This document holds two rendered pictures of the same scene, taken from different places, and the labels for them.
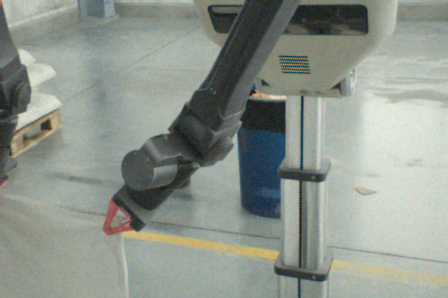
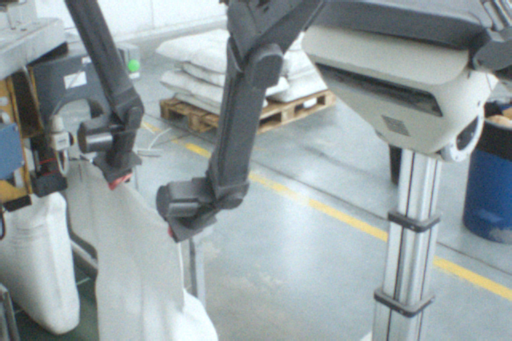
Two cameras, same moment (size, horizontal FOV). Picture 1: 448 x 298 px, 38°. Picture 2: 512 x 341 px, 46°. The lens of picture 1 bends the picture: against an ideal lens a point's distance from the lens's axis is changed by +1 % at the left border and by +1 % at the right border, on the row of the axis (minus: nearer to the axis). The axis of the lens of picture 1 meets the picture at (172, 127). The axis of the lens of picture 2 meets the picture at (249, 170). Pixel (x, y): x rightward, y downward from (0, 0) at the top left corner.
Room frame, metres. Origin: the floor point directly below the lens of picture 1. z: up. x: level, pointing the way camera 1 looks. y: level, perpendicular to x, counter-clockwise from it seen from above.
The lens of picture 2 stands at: (0.01, -0.49, 1.73)
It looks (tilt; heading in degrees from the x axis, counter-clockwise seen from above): 26 degrees down; 24
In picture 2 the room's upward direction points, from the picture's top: straight up
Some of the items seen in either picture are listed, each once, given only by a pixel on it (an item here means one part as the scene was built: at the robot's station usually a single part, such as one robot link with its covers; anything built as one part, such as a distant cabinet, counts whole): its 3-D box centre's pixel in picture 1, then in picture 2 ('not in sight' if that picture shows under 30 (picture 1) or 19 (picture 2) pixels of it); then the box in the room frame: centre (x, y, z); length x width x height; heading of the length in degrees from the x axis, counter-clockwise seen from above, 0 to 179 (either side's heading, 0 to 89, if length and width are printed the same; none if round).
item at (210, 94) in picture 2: not in sight; (241, 86); (3.90, 1.35, 0.32); 0.66 x 0.43 x 0.15; 159
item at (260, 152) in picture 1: (277, 145); (510, 170); (3.17, -0.55, 0.32); 0.51 x 0.48 x 0.65; 157
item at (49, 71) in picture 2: not in sight; (58, 90); (1.21, 0.62, 1.21); 0.30 x 0.25 x 0.30; 67
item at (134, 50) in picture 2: not in sight; (125, 62); (1.30, 0.46, 1.29); 0.08 x 0.05 x 0.09; 67
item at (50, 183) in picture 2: not in sight; (46, 180); (1.05, 0.55, 1.04); 0.08 x 0.06 x 0.05; 157
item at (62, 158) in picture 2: not in sight; (62, 160); (1.04, 0.48, 1.11); 0.03 x 0.03 x 0.06
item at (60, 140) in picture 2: not in sight; (61, 146); (1.05, 0.48, 1.14); 0.05 x 0.04 x 0.16; 157
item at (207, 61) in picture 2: not in sight; (242, 54); (3.91, 1.34, 0.56); 0.66 x 0.42 x 0.15; 157
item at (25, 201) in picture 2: not in sight; (16, 202); (0.97, 0.58, 1.01); 0.06 x 0.04 x 0.02; 157
